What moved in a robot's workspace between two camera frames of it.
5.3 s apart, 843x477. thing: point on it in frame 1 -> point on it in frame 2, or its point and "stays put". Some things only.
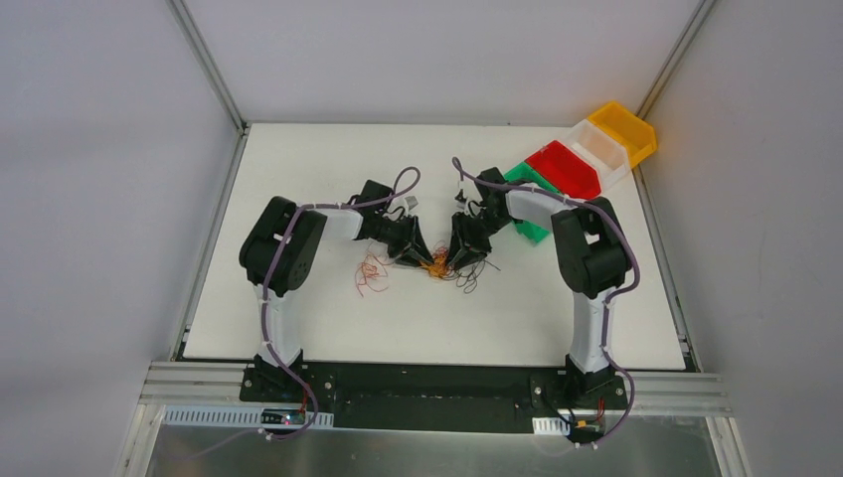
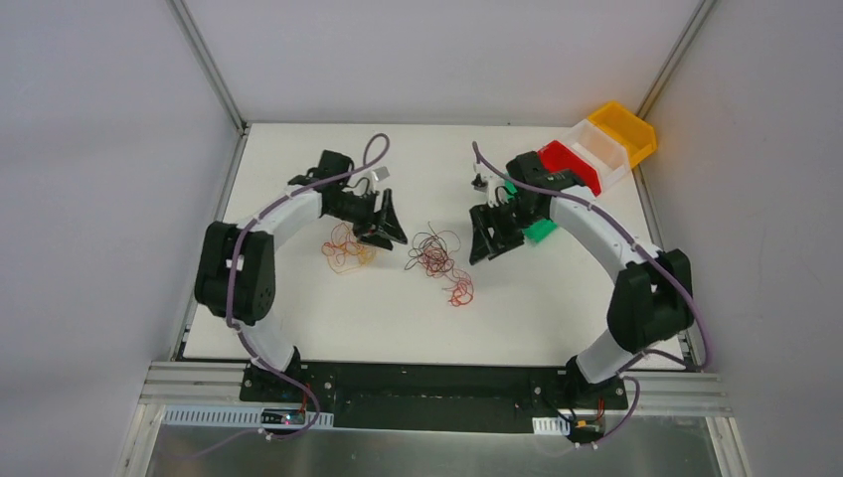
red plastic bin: (571, 174) stays put
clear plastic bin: (608, 154) stays put
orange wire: (369, 268) -> (344, 250)
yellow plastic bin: (629, 129) stays put
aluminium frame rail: (171, 383) stays put
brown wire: (467, 277) -> (434, 251)
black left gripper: (404, 238) -> (378, 215)
